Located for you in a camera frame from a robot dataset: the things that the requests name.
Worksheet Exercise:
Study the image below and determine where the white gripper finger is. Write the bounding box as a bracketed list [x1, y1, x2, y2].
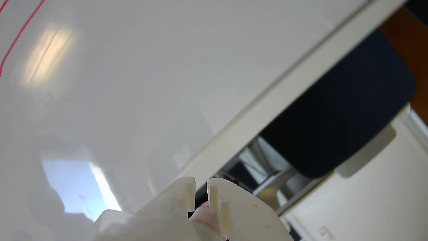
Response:
[206, 177, 295, 241]
[88, 176, 202, 241]

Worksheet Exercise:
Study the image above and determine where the brown wooden door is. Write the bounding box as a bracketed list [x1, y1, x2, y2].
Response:
[380, 6, 428, 127]

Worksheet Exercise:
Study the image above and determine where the white whiteboard with aluminium frame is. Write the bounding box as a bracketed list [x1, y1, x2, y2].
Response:
[0, 0, 373, 241]

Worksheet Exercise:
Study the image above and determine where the red whiteboard marker pen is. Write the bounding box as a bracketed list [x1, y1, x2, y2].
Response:
[189, 179, 240, 240]

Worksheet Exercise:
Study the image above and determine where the silver metal leg frame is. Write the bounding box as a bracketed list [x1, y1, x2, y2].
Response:
[217, 137, 331, 216]

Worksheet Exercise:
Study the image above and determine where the dark navy chair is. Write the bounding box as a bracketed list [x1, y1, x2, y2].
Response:
[259, 28, 417, 178]

